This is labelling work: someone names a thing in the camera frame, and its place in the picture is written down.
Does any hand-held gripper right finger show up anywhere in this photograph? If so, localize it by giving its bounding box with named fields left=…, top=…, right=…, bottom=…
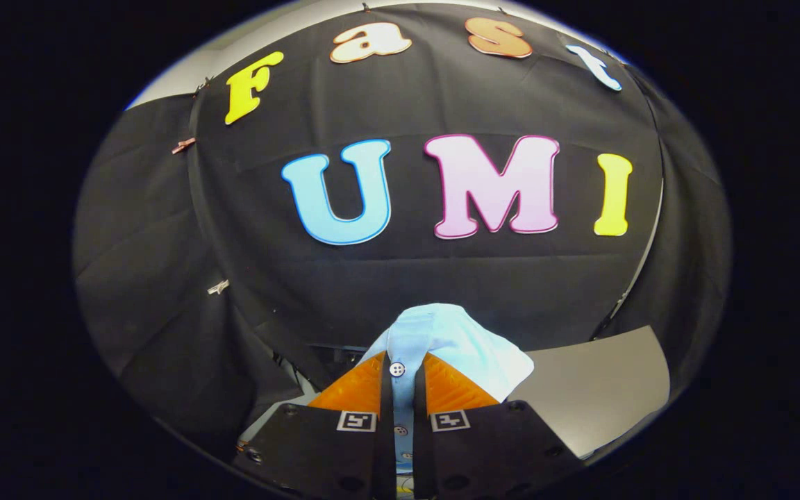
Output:
left=412, top=351, right=587, bottom=500

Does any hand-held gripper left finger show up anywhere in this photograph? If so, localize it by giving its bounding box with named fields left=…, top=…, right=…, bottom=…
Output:
left=235, top=351, right=397, bottom=500

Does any light blue shirt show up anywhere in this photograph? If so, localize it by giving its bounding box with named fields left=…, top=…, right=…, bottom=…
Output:
left=355, top=303, right=535, bottom=480

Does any white frame pole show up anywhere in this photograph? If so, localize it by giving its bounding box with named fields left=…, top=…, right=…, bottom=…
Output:
left=591, top=177, right=665, bottom=341

